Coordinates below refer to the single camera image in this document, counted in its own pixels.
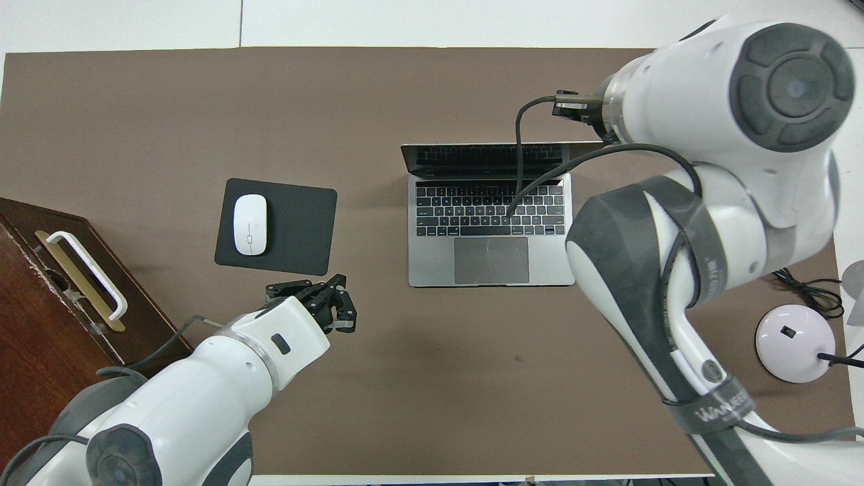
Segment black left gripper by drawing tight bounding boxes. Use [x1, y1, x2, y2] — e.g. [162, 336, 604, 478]
[265, 273, 357, 333]

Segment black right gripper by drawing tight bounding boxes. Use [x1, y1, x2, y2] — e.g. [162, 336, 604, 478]
[553, 90, 618, 144]

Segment silver grey laptop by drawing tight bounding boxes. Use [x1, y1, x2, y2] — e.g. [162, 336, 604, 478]
[400, 140, 605, 288]

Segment black mouse pad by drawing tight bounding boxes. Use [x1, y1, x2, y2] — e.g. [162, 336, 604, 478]
[214, 178, 338, 277]

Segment white computer mouse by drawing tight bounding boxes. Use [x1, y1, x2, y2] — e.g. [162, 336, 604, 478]
[233, 194, 269, 257]

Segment brown paper table mat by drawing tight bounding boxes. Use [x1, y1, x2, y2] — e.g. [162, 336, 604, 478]
[0, 47, 859, 477]

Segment dark brown wooden box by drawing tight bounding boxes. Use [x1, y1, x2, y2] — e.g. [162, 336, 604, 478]
[0, 197, 195, 466]

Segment white desk lamp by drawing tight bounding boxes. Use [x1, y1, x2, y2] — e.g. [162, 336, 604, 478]
[755, 260, 864, 385]

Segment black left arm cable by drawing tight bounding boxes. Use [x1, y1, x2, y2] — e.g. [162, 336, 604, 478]
[0, 313, 225, 486]

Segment white box handle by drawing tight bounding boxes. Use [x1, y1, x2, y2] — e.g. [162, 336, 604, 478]
[46, 231, 128, 322]

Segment brass handle plate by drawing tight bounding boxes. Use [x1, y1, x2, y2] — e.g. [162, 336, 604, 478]
[34, 230, 127, 333]

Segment black lamp power cable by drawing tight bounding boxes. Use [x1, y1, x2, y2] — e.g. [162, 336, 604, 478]
[769, 267, 846, 319]

